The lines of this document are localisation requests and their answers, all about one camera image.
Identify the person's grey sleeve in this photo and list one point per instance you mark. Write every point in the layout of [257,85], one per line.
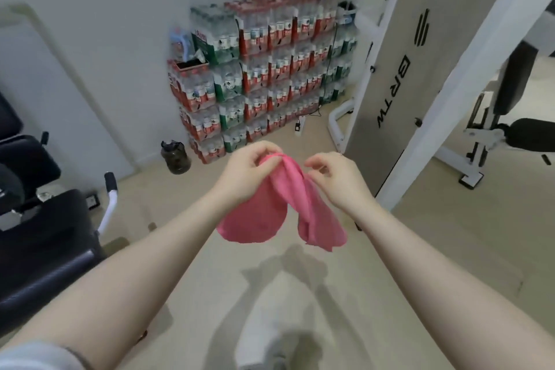
[30,359]

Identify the white tower gym machine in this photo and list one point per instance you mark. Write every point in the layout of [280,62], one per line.
[390,79]

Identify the white power strip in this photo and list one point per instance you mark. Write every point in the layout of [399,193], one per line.
[298,127]

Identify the person's right forearm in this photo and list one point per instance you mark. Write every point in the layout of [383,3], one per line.
[455,287]

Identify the white black padded gym machine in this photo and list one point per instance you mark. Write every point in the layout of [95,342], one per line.
[520,131]

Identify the person's left hand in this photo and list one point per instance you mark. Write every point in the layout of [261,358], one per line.
[243,176]

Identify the person's right hand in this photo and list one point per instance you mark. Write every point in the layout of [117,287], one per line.
[347,185]

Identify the blue lidded water jug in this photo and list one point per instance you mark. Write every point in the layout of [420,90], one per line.
[180,42]

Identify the black weight bench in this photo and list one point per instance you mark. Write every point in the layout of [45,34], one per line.
[43,244]

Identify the pink towel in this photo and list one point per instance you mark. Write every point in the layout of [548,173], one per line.
[260,218]

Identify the dark water jug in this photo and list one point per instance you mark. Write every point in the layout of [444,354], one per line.
[175,159]

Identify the person's left forearm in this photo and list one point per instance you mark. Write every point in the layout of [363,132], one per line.
[130,270]

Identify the stack of bottled water packs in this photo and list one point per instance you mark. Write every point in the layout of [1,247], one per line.
[260,62]

